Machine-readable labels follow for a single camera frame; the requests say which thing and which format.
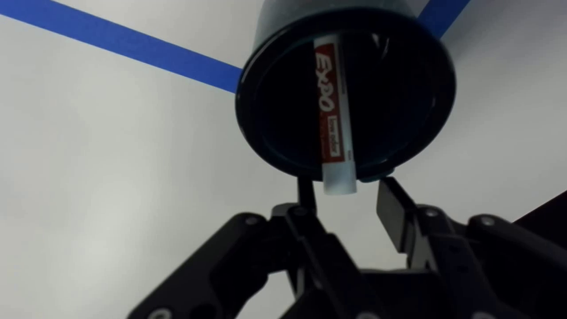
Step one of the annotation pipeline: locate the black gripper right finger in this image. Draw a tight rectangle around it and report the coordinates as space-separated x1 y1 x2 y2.
374 175 567 319

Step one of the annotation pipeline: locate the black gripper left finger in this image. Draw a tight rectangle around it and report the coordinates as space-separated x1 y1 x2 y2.
126 175 380 319

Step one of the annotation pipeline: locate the white red Expo marker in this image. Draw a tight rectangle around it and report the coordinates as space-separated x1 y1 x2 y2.
311 32 360 196

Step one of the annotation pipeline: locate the black cup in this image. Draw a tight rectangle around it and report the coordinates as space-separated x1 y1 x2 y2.
235 0 460 184

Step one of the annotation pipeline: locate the long blue tape strip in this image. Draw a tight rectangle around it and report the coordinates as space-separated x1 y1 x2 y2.
0 0 245 95

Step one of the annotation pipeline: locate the short blue tape strip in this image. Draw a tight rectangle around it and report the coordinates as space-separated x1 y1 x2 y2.
415 0 475 41

